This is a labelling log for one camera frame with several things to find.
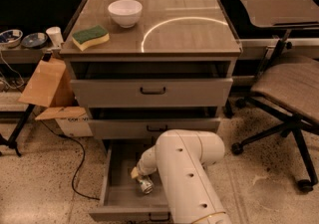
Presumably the grey drawer cabinet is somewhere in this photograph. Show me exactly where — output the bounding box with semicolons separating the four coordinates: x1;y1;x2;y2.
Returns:
59;0;242;224

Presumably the black power cable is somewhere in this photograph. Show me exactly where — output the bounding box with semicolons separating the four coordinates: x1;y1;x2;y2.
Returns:
31;112;101;201

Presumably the white paper cup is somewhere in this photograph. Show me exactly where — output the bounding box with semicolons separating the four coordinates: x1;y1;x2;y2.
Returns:
46;26;64;47

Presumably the white ceramic bowl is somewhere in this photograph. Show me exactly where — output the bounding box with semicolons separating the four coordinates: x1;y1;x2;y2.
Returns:
108;0;143;28

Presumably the blue patterned bowl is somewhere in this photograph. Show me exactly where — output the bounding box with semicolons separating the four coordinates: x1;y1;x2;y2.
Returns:
0;29;23;49

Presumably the cardboard box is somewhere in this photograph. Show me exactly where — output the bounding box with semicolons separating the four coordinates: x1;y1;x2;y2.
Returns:
19;58;93;137

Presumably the black office chair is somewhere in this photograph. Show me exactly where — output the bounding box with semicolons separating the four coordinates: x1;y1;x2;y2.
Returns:
231;0;319;193

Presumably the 7up soda can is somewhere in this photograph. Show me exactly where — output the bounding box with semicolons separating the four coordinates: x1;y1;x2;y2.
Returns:
137;175;154;194

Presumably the dark blue plate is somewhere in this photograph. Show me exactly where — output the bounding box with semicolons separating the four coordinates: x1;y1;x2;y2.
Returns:
21;32;48;49

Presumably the bottom grey drawer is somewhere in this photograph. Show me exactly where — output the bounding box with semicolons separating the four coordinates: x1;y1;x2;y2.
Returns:
90;139;173;222

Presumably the top grey drawer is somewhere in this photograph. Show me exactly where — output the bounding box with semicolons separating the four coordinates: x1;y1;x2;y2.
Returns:
71;78;232;108

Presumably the grey drawer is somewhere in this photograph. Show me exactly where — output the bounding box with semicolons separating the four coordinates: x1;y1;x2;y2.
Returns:
89;117;220;139
71;78;232;108
90;139;173;222

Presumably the black tripod stand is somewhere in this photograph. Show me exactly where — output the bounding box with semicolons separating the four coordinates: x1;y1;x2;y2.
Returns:
0;52;52;156

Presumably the green yellow sponge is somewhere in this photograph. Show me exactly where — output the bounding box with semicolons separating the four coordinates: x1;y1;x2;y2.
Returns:
72;25;110;51

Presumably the middle grey drawer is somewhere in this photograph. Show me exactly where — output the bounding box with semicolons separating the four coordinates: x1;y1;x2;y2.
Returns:
89;117;220;139

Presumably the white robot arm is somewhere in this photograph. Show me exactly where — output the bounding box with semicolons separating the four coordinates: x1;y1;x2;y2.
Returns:
131;129;232;224

